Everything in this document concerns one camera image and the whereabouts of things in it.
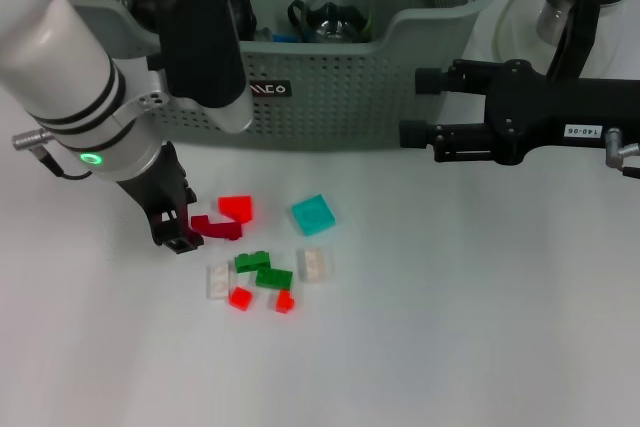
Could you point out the grey perforated storage bin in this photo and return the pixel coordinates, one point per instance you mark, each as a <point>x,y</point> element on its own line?
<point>350,97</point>

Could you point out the large orange-red building brick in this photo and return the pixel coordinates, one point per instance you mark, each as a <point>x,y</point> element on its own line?
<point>240,208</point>

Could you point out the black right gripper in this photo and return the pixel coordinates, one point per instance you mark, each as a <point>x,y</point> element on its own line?
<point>550,112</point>

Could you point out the dark red curved brick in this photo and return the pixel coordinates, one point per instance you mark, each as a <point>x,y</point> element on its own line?
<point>217,229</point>

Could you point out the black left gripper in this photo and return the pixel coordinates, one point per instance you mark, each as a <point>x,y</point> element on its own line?
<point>160,187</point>

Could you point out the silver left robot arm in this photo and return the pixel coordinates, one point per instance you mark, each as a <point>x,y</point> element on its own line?
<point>60,77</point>

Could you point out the green building brick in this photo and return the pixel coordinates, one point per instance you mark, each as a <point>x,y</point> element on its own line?
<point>274,279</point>
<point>251,262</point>

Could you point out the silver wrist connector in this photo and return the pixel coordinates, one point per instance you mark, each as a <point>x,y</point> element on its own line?
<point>30,138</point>
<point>612,149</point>

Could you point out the teal square plate brick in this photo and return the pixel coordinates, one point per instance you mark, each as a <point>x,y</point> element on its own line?
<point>312,216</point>

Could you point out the small red building brick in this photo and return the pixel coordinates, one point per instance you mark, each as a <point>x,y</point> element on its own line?
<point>285,302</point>
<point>241,297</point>

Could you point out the blue square plate brick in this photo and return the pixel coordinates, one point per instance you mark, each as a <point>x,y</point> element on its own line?
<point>283,38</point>

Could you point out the translucent white building brick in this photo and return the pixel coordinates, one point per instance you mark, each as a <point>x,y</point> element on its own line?
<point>315,265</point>

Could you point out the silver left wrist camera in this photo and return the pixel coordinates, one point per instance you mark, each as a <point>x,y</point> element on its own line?
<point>200,47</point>

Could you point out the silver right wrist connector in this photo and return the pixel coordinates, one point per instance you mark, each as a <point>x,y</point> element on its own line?
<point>612,149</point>

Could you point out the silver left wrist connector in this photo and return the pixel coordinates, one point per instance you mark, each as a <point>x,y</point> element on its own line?
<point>30,138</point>

